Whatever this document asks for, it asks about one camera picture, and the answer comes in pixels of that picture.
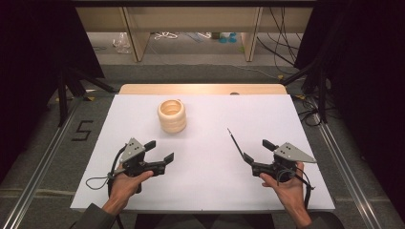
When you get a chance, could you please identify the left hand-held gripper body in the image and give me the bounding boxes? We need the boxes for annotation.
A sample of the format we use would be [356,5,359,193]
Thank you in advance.
[119,136,167,195]

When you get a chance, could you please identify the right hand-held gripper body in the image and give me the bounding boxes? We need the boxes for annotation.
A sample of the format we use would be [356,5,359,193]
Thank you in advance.
[251,141,317,184]

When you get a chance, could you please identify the thin black pen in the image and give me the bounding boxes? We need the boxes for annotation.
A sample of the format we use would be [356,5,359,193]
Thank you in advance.
[226,127,246,157]

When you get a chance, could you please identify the person's left hand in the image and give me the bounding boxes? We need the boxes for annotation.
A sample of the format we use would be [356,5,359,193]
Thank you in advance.
[107,163,155,208]

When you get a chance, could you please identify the person's right hand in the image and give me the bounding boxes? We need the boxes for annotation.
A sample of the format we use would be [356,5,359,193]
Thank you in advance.
[259,161,309,220]

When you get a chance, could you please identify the black metal stand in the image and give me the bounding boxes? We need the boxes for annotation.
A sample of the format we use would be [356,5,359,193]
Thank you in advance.
[56,65,117,128]
[280,58,330,125]

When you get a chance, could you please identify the person's legs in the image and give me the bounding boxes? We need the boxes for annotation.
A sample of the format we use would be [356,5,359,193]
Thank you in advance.
[134,213,277,229]

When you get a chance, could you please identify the clear plastic bag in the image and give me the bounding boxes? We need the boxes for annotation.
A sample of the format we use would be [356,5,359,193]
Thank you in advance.
[112,31,133,54]

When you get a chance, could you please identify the blue plastic items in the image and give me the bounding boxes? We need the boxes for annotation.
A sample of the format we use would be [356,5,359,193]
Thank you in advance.
[218,31,239,45]

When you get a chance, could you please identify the black curtain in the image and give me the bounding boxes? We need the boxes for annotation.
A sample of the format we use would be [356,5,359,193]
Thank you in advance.
[293,0,405,221]
[0,0,106,185]

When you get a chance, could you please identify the light wooden desk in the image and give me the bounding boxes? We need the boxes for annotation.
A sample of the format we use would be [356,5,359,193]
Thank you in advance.
[75,5,315,63]

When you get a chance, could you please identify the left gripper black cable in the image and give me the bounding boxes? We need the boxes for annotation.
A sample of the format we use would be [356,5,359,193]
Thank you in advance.
[85,144,128,229]

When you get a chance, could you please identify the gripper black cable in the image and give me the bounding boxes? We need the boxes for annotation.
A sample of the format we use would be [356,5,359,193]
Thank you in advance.
[85,144,128,229]
[276,167,316,211]

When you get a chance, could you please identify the black floor cables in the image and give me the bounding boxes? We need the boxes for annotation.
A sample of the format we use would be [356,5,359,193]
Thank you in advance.
[294,94,323,127]

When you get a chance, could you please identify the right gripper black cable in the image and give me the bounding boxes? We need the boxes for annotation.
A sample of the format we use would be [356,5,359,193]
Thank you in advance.
[276,167,316,211]

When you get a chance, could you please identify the aluminium floor rail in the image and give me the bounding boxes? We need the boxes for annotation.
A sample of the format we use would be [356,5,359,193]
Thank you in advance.
[313,113,382,229]
[0,94,81,229]

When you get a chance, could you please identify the hanging black cables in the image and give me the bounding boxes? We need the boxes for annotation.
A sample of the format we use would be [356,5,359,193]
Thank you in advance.
[255,7,304,69]

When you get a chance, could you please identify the white coiled cable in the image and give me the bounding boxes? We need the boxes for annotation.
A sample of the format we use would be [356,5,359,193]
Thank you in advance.
[154,31,180,41]

